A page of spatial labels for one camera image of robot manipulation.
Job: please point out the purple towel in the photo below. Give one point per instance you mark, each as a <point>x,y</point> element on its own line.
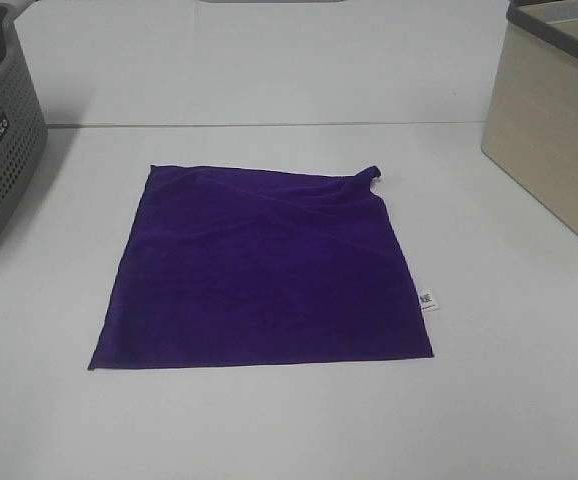
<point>228,267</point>

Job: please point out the white towel label tag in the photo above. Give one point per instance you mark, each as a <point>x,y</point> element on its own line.
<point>427,301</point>

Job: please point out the beige storage bin grey rim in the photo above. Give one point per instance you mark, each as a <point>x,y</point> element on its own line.
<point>531,129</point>

